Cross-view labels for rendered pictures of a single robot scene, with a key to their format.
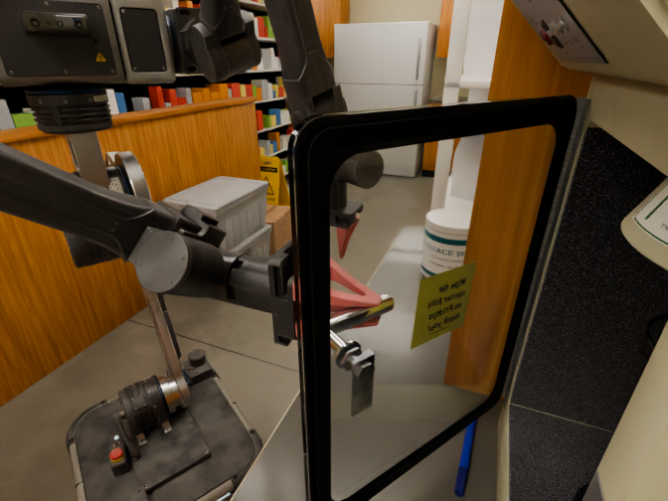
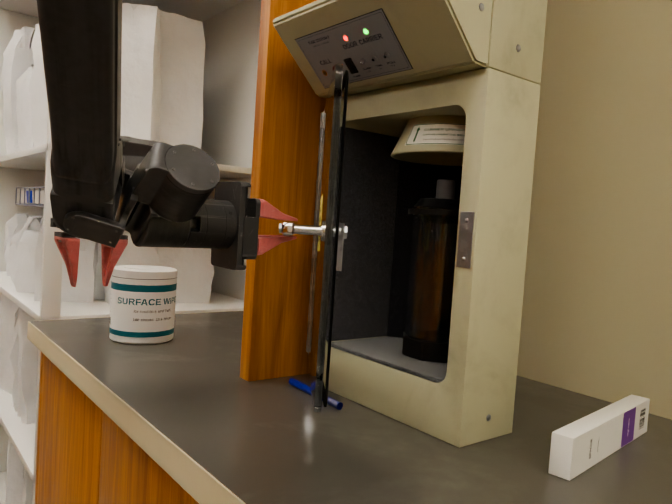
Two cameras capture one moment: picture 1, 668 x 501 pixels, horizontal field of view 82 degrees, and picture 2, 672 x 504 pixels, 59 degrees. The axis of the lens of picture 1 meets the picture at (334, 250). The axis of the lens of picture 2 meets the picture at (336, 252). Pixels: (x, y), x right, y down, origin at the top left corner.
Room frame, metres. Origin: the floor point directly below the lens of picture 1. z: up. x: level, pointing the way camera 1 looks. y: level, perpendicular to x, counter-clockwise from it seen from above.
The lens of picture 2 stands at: (-0.11, 0.59, 1.21)
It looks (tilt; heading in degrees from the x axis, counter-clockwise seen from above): 3 degrees down; 300
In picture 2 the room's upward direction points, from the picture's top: 4 degrees clockwise
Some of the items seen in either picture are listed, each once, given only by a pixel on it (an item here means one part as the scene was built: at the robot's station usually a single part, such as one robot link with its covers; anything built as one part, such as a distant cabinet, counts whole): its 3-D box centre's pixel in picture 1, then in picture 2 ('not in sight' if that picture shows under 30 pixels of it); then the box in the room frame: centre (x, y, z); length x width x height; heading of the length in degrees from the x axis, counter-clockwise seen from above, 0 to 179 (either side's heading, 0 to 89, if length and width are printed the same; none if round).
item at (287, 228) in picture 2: not in sight; (301, 229); (0.29, -0.02, 1.20); 0.10 x 0.05 x 0.03; 124
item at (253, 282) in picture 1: (270, 285); (211, 223); (0.35, 0.07, 1.20); 0.07 x 0.07 x 0.10; 68
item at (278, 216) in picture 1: (267, 228); not in sight; (2.99, 0.56, 0.14); 0.41 x 0.32 x 0.28; 164
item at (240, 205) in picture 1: (222, 213); not in sight; (2.41, 0.75, 0.49); 0.60 x 0.42 x 0.33; 158
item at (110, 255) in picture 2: not in sight; (96, 255); (0.64, 0.00, 1.14); 0.07 x 0.07 x 0.09; 68
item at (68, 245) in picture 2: not in sight; (84, 255); (0.64, 0.02, 1.14); 0.07 x 0.07 x 0.09; 68
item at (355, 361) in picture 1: (358, 382); (337, 246); (0.23, -0.02, 1.18); 0.02 x 0.02 x 0.06; 34
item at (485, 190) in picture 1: (438, 321); (322, 236); (0.30, -0.10, 1.19); 0.30 x 0.01 x 0.40; 124
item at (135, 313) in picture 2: not in sight; (143, 302); (0.84, -0.28, 1.02); 0.13 x 0.13 x 0.15
